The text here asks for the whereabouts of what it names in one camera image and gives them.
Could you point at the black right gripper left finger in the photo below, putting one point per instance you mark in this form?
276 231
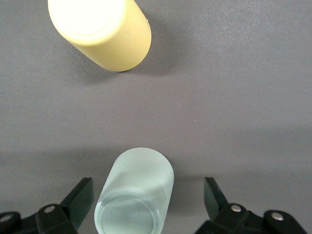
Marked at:
53 219

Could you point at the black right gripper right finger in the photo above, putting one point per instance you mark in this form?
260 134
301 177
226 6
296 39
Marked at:
234 219

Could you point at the pale green plastic cup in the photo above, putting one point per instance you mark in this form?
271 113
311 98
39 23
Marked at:
139 175

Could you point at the yellow plastic cup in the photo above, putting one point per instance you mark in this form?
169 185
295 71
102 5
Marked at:
104 36

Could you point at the dark grey table mat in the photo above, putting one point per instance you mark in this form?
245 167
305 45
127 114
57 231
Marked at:
219 109

